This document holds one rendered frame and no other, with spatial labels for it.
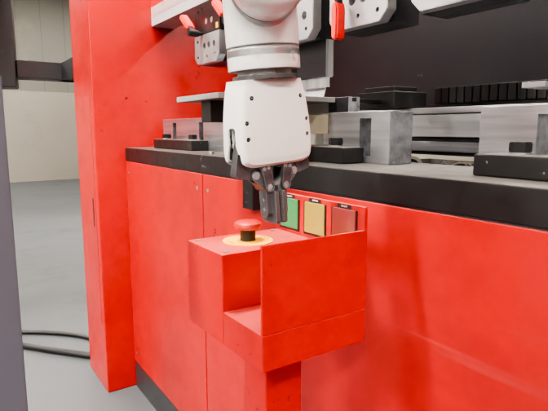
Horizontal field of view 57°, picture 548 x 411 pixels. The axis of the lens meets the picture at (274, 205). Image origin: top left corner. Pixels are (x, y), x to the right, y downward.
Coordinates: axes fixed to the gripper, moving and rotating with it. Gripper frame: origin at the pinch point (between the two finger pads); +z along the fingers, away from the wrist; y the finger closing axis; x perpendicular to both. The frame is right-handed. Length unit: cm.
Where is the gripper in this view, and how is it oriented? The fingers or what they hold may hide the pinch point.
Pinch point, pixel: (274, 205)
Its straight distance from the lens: 61.3
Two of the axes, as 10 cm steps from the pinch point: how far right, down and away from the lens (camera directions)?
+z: 0.7, 9.8, 2.0
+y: -8.3, 1.7, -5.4
